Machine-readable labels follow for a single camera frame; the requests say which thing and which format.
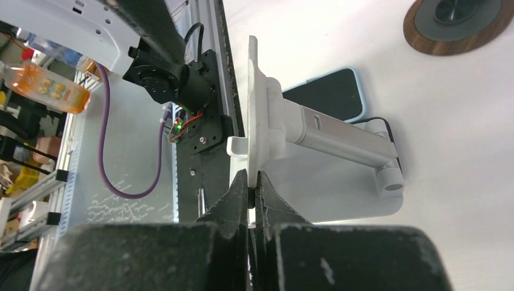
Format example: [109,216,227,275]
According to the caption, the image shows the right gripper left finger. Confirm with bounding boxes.
[197,169,249,290]

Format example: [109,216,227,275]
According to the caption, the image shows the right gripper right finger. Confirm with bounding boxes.
[253,171,310,290]

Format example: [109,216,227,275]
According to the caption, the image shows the white silver folding stand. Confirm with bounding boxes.
[226,36,405,223]

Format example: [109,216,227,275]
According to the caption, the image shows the black phone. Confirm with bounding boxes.
[351,117,402,171]

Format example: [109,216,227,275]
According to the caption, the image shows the light blue case phone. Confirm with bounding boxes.
[282,67,368,122]

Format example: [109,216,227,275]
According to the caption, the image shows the wooden round base stand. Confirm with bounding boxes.
[403,0,513,56]

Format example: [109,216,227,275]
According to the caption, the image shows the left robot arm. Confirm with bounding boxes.
[1,1,216,113]

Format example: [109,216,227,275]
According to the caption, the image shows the orange clear bottle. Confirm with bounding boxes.
[1,62,90,114]

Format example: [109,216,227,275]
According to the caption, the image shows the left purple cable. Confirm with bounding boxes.
[97,60,172,200]

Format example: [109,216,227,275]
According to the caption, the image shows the light blue cable duct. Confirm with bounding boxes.
[56,113,86,238]

